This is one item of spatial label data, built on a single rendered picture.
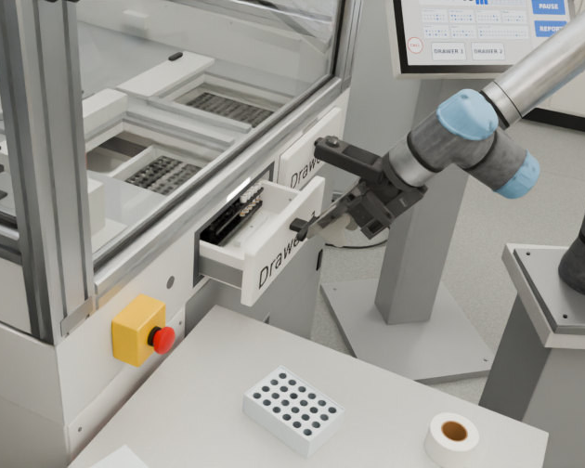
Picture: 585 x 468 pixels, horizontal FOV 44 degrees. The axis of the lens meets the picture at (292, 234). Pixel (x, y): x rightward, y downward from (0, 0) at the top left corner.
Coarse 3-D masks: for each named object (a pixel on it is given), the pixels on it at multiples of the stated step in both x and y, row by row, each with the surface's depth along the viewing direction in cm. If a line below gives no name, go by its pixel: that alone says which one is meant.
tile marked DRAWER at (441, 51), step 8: (432, 48) 175; (440, 48) 176; (448, 48) 177; (456, 48) 177; (464, 48) 178; (432, 56) 175; (440, 56) 176; (448, 56) 176; (456, 56) 177; (464, 56) 178
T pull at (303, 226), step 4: (316, 216) 124; (296, 220) 123; (300, 220) 123; (304, 220) 123; (312, 220) 123; (316, 220) 124; (292, 224) 122; (296, 224) 122; (300, 224) 122; (304, 224) 122; (308, 224) 122; (292, 228) 122; (296, 228) 122; (300, 228) 121; (304, 228) 121; (300, 232) 120; (304, 232) 120; (300, 236) 119; (304, 236) 119; (300, 240) 120
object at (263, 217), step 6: (258, 216) 134; (264, 216) 135; (258, 222) 133; (264, 222) 135; (246, 228) 131; (252, 228) 131; (258, 228) 133; (240, 234) 129; (246, 234) 129; (252, 234) 131; (234, 240) 127; (240, 240) 127; (246, 240) 129; (240, 246) 127
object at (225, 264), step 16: (272, 192) 136; (288, 192) 135; (272, 208) 138; (208, 256) 118; (224, 256) 116; (240, 256) 115; (208, 272) 119; (224, 272) 118; (240, 272) 116; (240, 288) 118
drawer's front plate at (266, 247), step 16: (304, 192) 128; (320, 192) 133; (288, 208) 123; (304, 208) 127; (320, 208) 137; (272, 224) 118; (288, 224) 121; (256, 240) 114; (272, 240) 117; (288, 240) 124; (304, 240) 133; (256, 256) 112; (272, 256) 119; (288, 256) 127; (256, 272) 114; (272, 272) 122; (256, 288) 117
